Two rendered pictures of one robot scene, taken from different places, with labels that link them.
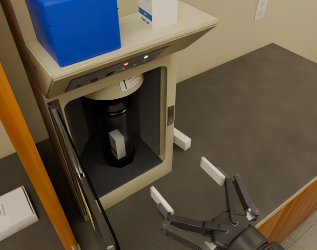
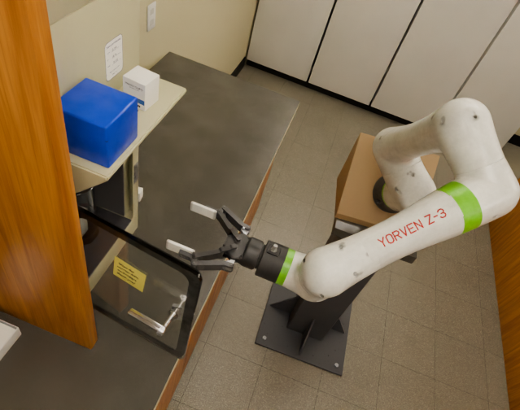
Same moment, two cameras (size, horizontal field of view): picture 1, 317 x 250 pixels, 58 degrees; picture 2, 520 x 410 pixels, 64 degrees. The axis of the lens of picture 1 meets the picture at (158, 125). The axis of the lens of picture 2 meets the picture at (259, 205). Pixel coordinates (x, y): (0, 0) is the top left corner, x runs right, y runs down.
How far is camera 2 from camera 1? 0.48 m
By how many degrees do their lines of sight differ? 35
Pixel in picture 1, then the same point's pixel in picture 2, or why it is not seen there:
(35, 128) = not seen: outside the picture
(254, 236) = (256, 242)
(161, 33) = (155, 115)
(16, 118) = (76, 221)
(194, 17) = (166, 89)
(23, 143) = (76, 241)
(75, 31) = (117, 137)
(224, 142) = (173, 181)
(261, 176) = (219, 201)
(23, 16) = not seen: hidden behind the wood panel
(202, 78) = not seen: hidden behind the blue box
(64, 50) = (111, 155)
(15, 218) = not seen: outside the picture
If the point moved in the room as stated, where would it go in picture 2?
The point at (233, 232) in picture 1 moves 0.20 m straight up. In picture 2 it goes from (241, 246) to (259, 191)
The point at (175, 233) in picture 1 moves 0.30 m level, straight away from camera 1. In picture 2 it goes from (205, 264) to (159, 174)
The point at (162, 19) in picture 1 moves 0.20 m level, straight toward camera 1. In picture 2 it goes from (150, 101) to (200, 166)
